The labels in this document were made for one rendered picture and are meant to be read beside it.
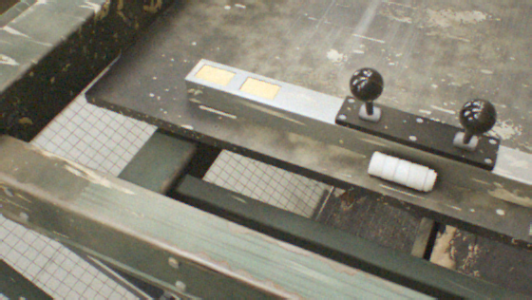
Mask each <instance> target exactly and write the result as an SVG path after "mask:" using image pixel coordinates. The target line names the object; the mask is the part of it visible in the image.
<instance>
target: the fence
mask: <svg viewBox="0 0 532 300"><path fill-rule="evenodd" d="M204 66H210V67H213V68H217V69H223V70H226V71H230V72H233V73H235V75H234V77H233V78H232V79H231V80H230V82H229V83H228V84H227V85H226V86H224V85H221V84H216V83H212V82H209V81H206V80H203V79H200V78H197V77H196V74H197V73H198V72H199V70H201V69H202V68H203V67H204ZM248 78H252V79H255V80H259V81H262V82H264V83H268V84H274V85H277V86H279V87H280V89H279V90H278V91H279V92H278V93H277V95H276V96H275V97H274V99H273V100H270V99H267V98H264V97H258V96H255V95H252V94H249V93H246V92H243V91H239V90H240V89H241V88H242V86H243V85H244V84H245V82H246V81H247V80H248ZM185 84H186V90H187V96H188V100H191V101H194V102H196V103H201V104H205V105H208V106H211V107H214V108H216V109H219V110H222V111H225V112H228V113H231V114H234V115H238V116H240V117H243V118H246V119H249V120H251V121H255V122H260V123H263V124H266V125H269V126H275V127H278V128H280V129H283V130H286V131H290V132H293V133H296V134H298V135H301V136H304V137H308V138H310V139H313V140H316V141H321V142H325V143H327V144H330V145H333V146H335V147H338V148H342V149H345V150H348V151H351V152H353V153H356V154H360V155H362V156H368V157H371V158H372V156H373V155H374V153H375V152H378V153H382V154H384V155H387V156H388V155H390V156H394V157H396V158H399V159H404V160H407V161H410V162H411V163H416V164H419V165H423V166H425V167H427V168H428V170H429V169H430V170H434V173H435V174H437V176H436V178H439V179H442V180H445V181H448V182H451V183H454V184H457V185H459V186H463V187H465V188H468V189H471V190H474V191H476V192H480V193H483V194H486V195H489V196H494V197H499V198H501V199H504V200H507V201H510V202H514V203H516V204H519V205H522V206H524V207H527V208H530V209H532V155H531V154H529V153H525V152H519V151H517V150H513V149H510V148H506V147H504V146H500V148H499V152H498V156H497V159H496V164H495V167H494V169H493V171H492V172H489V171H486V170H484V169H480V168H477V167H475V166H471V165H468V164H465V163H461V162H459V161H457V160H454V159H448V158H445V157H442V156H439V155H436V154H430V153H427V152H425V151H421V150H418V149H415V148H411V147H408V146H405V145H403V144H400V143H397V142H394V141H388V140H385V139H382V138H379V137H376V136H373V135H370V134H367V133H364V132H361V131H358V130H355V129H351V128H349V127H342V126H339V125H336V124H335V115H336V113H337V111H338V110H339V108H340V106H341V104H342V103H343V101H344V99H338V98H335V97H332V96H328V95H325V94H321V93H318V92H314V91H311V90H309V89H306V88H303V87H299V86H296V85H292V84H286V83H283V82H280V81H278V80H274V79H271V78H267V77H264V76H260V75H257V74H254V73H251V72H249V71H245V70H242V69H235V68H231V67H229V66H223V65H220V64H217V63H213V62H210V61H206V60H203V59H201V60H200V61H199V63H198V64H197V66H196V67H195V68H194V70H193V71H191V72H190V73H189V74H188V75H187V77H186V78H185Z"/></svg>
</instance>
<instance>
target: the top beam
mask: <svg viewBox="0 0 532 300"><path fill-rule="evenodd" d="M176 1H178V0H39V1H38V2H37V3H36V4H35V5H33V6H32V7H30V8H29V9H27V10H26V11H25V12H22V14H20V15H19V16H17V17H16V18H15V19H13V20H12V21H11V22H9V23H8V24H7V25H6V26H5V27H3V28H2V29H0V133H1V134H2V135H3V134H7V133H8V134H9V135H10V136H12V137H14V138H16V139H18V140H21V141H24V142H27V143H30V142H31V141H32V140H33V139H34V138H35V137H36V136H37V135H38V134H39V132H40V131H41V130H44V129H45V128H46V127H47V126H48V125H49V124H50V123H51V122H52V121H53V119H54V118H55V117H56V116H57V115H58V114H59V113H60V112H61V111H62V110H63V109H64V108H66V107H67V106H69V105H70V103H71V102H72V101H73V100H74V99H75V98H76V97H77V96H78V95H79V94H80V93H81V92H82V91H83V90H84V89H85V88H86V87H87V86H88V85H89V84H90V83H91V82H92V81H94V80H95V79H96V78H97V77H98V76H99V75H100V74H101V73H102V72H103V71H104V70H105V69H106V68H107V67H108V66H109V65H110V64H111V63H112V62H113V61H114V60H115V59H116V58H117V57H118V56H119V55H120V54H122V53H123V52H124V51H125V50H126V49H127V48H128V47H129V46H130V44H132V43H133V42H134V41H135V40H136V39H137V38H138V37H139V36H140V35H141V34H142V33H143V32H144V31H145V30H146V29H147V28H149V27H150V26H151V25H152V24H153V23H154V22H155V21H156V20H157V19H158V18H159V17H160V16H161V15H162V14H163V13H164V12H165V11H166V10H167V9H168V8H169V7H170V6H171V5H172V4H173V3H175V2H176Z"/></svg>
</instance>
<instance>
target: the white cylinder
mask: <svg viewBox="0 0 532 300"><path fill-rule="evenodd" d="M369 174H370V175H373V176H376V177H379V178H380V177H382V179H385V180H389V181H395V182H398V183H401V184H404V185H405V184H406V186H408V187H411V188H414V189H417V190H420V191H422V190H424V191H425V192H427V191H428V190H430V191H431V189H432V186H433V183H434V180H435V179H436V176H437V174H435V173H434V170H430V169H429V170H428V168H427V167H425V166H423V165H419V164H416V163H411V162H410V161H407V160H404V159H399V158H396V157H394V156H390V155H388V156H387V155H384V154H382V153H378V152H375V153H374V155H373V156H372V158H371V161H370V167H369Z"/></svg>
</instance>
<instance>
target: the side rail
mask: <svg viewBox="0 0 532 300"><path fill-rule="evenodd" d="M0 204H1V208H0V212H1V214H2V217H4V218H6V219H8V220H10V221H13V222H15V223H16V224H18V225H21V226H23V227H25V228H28V229H30V230H31V231H33V232H35V233H37V234H40V235H43V236H45V237H47V238H51V239H53V240H55V241H58V242H60V243H61V244H63V245H66V246H68V247H69V248H71V249H74V250H76V251H78V252H80V253H83V254H85V255H88V256H90V257H92V258H94V259H96V260H98V261H100V262H103V263H105V264H106V265H108V266H111V267H113V268H115V269H116V270H119V271H121V272H127V273H129V274H131V275H134V276H136V277H137V278H139V279H141V280H143V281H145V282H148V283H150V284H152V285H154V286H157V287H158V288H160V289H162V290H165V291H168V292H170V293H173V294H175V295H177V296H179V297H181V298H182V299H184V300H439V299H436V298H433V297H431V296H428V295H426V294H424V293H421V292H419V291H415V290H411V289H408V288H406V287H403V286H400V285H398V284H395V283H393V282H391V281H389V280H387V279H384V278H381V277H379V276H377V277H376V276H374V275H372V274H369V273H367V272H362V271H360V270H358V269H356V268H353V267H351V266H349V265H346V264H343V263H341V262H338V261H336V260H335V261H333V260H330V258H327V257H324V256H322V255H319V254H317V253H312V252H310V251H307V250H305V249H303V248H300V247H298V246H296V245H293V244H291V243H288V242H285V241H283V240H278V239H276V238H273V237H271V236H268V235H266V234H262V233H259V232H257V231H254V230H252V229H250V228H247V227H245V226H242V225H239V224H237V223H235V222H233V221H230V220H227V219H225V218H222V217H220V216H216V215H214V214H211V213H206V212H204V211H201V210H199V209H196V208H195V207H192V206H189V205H187V204H184V203H181V202H179V201H176V200H175V199H172V198H170V197H166V196H163V195H161V194H158V193H156V192H153V191H150V190H148V189H146V188H143V187H142V186H139V185H136V184H134V183H131V182H129V181H126V180H122V179H119V178H115V177H112V176H110V175H108V174H105V173H104V172H101V171H98V170H96V169H93V168H91V167H88V166H86V165H84V164H81V163H79V162H77V161H74V160H72V159H68V158H66V157H63V156H60V155H58V154H55V153H51V152H49V151H47V150H44V149H41V148H39V147H37V146H35V145H32V144H29V143H27V142H24V141H21V140H18V139H16V138H14V137H12V136H10V135H7V134H3V136H2V137H1V138H0Z"/></svg>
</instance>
